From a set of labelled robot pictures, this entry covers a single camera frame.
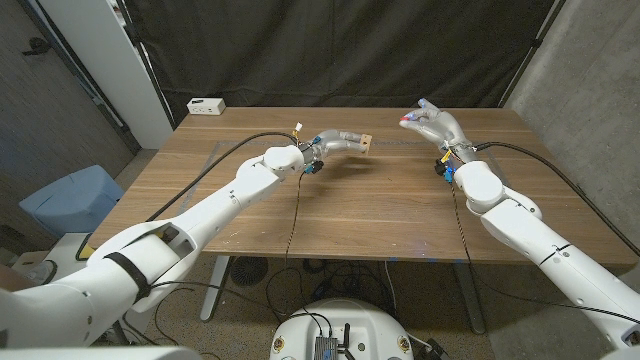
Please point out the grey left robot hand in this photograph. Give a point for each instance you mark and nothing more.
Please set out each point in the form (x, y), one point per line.
(332, 142)

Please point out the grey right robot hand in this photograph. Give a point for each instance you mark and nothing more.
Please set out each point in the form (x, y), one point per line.
(442, 130)

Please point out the wooden block with holes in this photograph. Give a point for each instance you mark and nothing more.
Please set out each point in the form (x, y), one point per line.
(367, 143)

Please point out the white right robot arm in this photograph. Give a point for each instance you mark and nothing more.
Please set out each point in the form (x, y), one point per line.
(540, 235)

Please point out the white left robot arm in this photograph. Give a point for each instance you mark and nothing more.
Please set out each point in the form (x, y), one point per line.
(200, 225)

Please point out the black backdrop curtain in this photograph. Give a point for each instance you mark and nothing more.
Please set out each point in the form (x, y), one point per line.
(340, 50)

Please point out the black backdrop stand pole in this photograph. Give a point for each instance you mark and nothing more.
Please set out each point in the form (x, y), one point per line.
(145, 60)
(530, 50)

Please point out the white power strip box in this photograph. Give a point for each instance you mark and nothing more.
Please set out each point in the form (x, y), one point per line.
(206, 106)

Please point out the black floor fan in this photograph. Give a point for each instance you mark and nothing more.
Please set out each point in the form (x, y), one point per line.
(247, 270)

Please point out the grey table leg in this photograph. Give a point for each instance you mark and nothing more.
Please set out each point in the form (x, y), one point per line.
(470, 300)

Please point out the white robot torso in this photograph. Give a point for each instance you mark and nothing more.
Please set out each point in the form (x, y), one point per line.
(360, 325)

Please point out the white table leg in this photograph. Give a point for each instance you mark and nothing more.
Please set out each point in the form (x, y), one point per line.
(215, 290)

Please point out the grey ribbed torso module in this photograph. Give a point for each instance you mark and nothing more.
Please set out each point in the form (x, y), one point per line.
(325, 347)

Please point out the white pillar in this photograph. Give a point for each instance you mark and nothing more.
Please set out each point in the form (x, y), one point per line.
(110, 65)

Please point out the blue plastic bin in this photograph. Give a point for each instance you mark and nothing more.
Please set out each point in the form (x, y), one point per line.
(75, 200)

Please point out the yellow floor object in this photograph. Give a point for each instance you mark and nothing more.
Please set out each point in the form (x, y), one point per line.
(86, 251)

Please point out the dark grey door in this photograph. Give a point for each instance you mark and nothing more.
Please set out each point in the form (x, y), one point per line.
(50, 110)

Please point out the person's bare leg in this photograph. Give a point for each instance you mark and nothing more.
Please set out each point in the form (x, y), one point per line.
(12, 280)

